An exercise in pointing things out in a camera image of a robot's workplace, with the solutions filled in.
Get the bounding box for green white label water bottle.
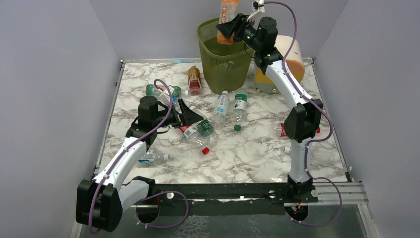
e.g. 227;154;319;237
233;91;248;132

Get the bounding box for red label bottle red cap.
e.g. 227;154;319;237
179;125;210;155

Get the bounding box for red label water bottle right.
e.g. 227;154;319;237
274;122;320;143

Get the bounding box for green ribbed plastic bin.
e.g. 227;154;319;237
197;18;254;94

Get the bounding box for green Cestbon label water bottle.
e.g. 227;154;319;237
190;105;218;145

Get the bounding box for round drawer box gold knobs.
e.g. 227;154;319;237
254;35;305;94

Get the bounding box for blue label bottle front left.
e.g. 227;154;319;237
138;148;170;165

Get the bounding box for orange jasmine tea bottle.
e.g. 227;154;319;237
217;0;239;45

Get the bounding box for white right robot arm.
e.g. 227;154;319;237
232;14;323;186

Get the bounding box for green bottle back left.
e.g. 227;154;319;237
145;84;183;98

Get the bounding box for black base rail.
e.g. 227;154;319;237
135;183;318;216

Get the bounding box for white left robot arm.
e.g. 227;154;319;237
75;96;204;234

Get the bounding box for white Suntory oolong tea bottle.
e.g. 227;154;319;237
212;91;229;127

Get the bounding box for brown red tea bottle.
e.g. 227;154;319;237
188;66;202;96

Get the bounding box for clear unlabelled bottle front right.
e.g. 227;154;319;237
281;145;336;162

